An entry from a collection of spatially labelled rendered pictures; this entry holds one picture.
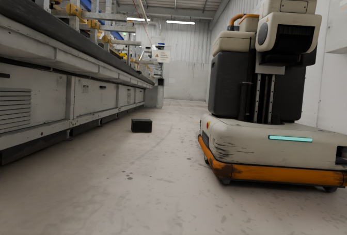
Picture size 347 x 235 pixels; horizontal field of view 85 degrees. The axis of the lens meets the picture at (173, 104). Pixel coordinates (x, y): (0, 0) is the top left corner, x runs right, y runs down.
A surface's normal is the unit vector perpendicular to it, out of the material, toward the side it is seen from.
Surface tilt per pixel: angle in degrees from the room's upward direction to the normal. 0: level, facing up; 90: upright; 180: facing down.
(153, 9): 90
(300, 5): 98
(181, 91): 90
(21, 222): 0
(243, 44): 90
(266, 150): 90
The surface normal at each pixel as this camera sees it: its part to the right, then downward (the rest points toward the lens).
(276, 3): -0.02, 0.19
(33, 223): 0.07, -1.00
